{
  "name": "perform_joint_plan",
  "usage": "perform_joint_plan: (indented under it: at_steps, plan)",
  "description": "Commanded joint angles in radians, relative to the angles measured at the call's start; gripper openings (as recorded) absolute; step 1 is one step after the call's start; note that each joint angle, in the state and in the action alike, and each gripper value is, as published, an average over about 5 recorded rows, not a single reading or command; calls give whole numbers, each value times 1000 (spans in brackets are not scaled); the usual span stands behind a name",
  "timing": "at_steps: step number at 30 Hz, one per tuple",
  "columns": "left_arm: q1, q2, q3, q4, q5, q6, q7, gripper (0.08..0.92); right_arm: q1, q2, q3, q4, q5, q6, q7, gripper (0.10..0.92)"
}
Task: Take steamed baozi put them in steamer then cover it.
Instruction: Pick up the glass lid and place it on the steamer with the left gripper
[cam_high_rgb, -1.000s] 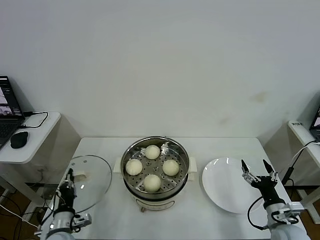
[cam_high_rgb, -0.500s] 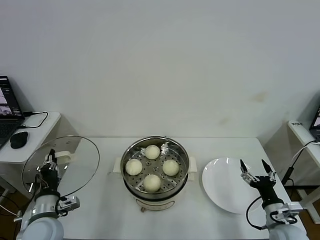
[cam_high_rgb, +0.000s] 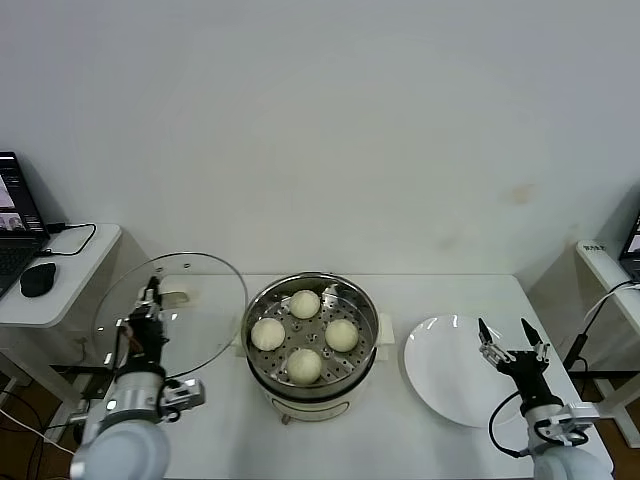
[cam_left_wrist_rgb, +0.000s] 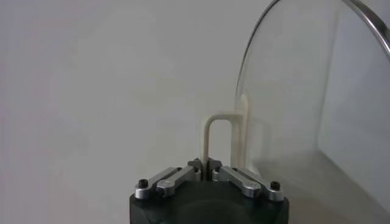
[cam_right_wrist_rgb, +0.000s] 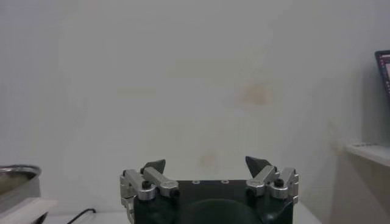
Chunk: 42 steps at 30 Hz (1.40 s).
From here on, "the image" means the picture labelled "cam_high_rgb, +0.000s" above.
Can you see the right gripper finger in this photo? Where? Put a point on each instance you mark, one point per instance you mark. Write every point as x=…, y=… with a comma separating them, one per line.
x=540, y=350
x=492, y=350

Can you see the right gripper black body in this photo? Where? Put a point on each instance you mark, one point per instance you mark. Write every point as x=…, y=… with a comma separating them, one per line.
x=531, y=377

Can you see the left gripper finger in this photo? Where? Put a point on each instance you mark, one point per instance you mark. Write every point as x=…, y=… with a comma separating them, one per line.
x=163, y=315
x=147, y=302

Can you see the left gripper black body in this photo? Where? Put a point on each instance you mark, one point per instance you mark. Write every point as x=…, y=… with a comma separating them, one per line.
x=147, y=337

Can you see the round glass pot lid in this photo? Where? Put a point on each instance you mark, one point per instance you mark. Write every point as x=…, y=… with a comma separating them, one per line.
x=210, y=320

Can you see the white steamed baozi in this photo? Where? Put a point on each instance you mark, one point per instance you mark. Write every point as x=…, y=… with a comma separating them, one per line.
x=341, y=335
x=304, y=303
x=303, y=366
x=267, y=334

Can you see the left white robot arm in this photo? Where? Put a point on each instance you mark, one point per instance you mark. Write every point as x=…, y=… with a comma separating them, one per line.
x=125, y=450

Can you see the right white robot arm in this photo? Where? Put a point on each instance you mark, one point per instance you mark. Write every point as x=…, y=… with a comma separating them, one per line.
x=570, y=460

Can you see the perforated steel steamer basket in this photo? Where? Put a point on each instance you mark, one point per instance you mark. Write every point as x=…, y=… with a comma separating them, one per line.
x=350, y=300

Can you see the round white plate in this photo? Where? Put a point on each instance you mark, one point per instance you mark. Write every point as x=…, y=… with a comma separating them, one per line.
x=440, y=370

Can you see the white side table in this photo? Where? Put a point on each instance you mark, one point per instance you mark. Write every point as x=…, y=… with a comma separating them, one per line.
x=607, y=265
x=70, y=295

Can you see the black computer mouse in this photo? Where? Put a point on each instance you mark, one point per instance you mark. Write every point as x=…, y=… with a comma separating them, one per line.
x=37, y=278

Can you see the cream electric pot base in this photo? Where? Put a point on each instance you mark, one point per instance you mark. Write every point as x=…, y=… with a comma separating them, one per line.
x=310, y=405

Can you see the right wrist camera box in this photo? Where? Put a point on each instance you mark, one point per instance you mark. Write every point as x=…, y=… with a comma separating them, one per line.
x=570, y=422

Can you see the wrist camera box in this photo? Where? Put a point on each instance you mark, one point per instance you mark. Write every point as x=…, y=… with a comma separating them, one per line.
x=570, y=422
x=185, y=392

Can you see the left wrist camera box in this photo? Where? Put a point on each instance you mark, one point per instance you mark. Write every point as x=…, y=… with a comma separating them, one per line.
x=185, y=392

